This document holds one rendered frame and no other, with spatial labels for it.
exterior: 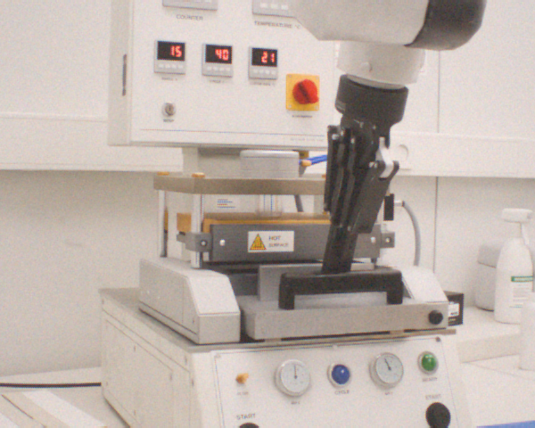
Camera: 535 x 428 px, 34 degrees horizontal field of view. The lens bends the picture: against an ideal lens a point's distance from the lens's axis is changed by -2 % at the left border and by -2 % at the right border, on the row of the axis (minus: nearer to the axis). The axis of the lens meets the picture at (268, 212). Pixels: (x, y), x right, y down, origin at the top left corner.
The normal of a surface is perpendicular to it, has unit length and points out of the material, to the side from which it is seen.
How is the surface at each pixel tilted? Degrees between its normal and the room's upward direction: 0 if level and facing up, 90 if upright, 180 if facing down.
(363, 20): 141
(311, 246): 90
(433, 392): 65
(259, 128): 90
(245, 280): 90
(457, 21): 126
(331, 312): 90
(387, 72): 111
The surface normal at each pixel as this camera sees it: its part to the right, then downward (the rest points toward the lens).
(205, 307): 0.27, -0.72
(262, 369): 0.37, -0.37
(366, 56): -0.44, 0.26
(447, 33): 0.07, 0.80
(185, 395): -0.92, 0.00
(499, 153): 0.55, 0.06
